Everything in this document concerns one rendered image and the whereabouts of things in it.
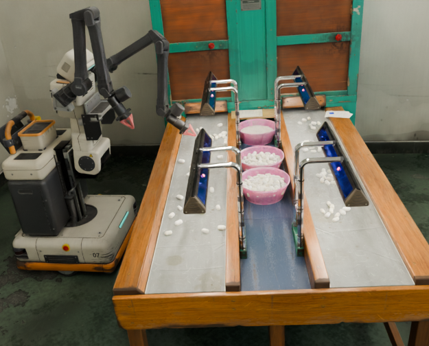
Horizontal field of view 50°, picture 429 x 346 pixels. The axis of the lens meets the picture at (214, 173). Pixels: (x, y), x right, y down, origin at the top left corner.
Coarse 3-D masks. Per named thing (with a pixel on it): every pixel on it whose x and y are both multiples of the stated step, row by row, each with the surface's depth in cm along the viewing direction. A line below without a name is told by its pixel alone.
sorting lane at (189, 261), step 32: (224, 128) 309; (224, 160) 267; (224, 192) 234; (192, 224) 210; (224, 224) 208; (160, 256) 191; (192, 256) 190; (224, 256) 188; (160, 288) 174; (192, 288) 172; (224, 288) 171
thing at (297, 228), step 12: (300, 144) 189; (312, 144) 188; (324, 144) 188; (300, 168) 177; (300, 180) 179; (300, 192) 182; (300, 204) 184; (300, 216) 187; (300, 228) 189; (300, 240) 192; (300, 252) 193
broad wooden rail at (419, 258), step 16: (336, 128) 289; (352, 128) 287; (352, 144) 267; (352, 160) 251; (368, 160) 248; (368, 176) 232; (384, 176) 231; (368, 192) 222; (384, 192) 218; (384, 208) 206; (400, 208) 205; (384, 224) 198; (400, 224) 194; (400, 240) 185; (416, 240) 184; (416, 256) 176; (416, 272) 168
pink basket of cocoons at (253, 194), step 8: (256, 168) 249; (264, 168) 249; (272, 168) 247; (280, 176) 245; (288, 176) 237; (248, 192) 230; (256, 192) 227; (264, 192) 226; (272, 192) 227; (280, 192) 230; (248, 200) 237; (256, 200) 232; (264, 200) 231; (272, 200) 231
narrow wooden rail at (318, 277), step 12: (288, 144) 273; (288, 156) 260; (288, 168) 246; (312, 228) 197; (312, 240) 189; (312, 252) 182; (312, 264) 176; (324, 264) 175; (312, 276) 172; (324, 276) 169; (312, 288) 174
